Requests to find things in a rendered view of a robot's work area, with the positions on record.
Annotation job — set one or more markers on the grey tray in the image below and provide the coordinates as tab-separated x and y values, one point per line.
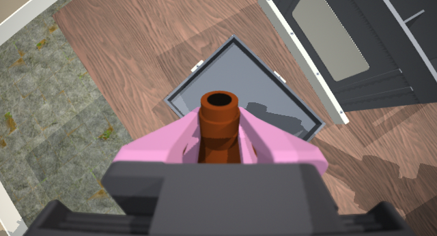
235	68

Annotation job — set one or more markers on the brown glass bottle with red label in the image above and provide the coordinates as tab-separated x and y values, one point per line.
219	118

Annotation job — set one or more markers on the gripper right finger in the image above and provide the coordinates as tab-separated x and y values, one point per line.
274	145

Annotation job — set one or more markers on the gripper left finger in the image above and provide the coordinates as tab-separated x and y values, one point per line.
167	143

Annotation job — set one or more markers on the dark grey divided crate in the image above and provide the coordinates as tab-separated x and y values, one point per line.
371	53

